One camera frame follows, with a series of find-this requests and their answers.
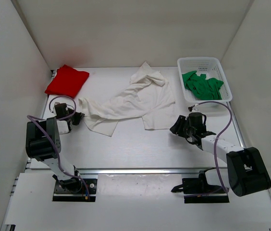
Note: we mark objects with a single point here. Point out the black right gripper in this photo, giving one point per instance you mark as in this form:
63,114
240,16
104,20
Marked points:
177,129

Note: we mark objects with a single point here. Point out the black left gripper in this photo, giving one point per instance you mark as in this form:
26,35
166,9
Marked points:
79,115

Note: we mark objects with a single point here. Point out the red t shirt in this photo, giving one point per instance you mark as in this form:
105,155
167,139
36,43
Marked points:
68,81

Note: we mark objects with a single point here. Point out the white t shirt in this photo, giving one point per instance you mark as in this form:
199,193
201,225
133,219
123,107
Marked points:
149,96

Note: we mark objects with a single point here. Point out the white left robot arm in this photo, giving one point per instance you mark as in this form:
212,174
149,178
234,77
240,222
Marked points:
43,144

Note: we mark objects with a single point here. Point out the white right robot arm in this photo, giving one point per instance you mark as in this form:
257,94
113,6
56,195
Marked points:
247,173

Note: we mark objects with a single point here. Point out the green t shirt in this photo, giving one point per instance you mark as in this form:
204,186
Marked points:
201,87

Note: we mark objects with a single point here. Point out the white plastic basket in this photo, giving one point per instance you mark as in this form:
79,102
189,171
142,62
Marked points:
204,65

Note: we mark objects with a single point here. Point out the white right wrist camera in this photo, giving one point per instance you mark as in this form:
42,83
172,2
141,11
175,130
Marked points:
193,108

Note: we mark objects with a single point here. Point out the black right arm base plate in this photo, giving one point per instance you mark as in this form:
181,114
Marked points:
197,191

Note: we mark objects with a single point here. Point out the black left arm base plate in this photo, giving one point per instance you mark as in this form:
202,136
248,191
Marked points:
74,190

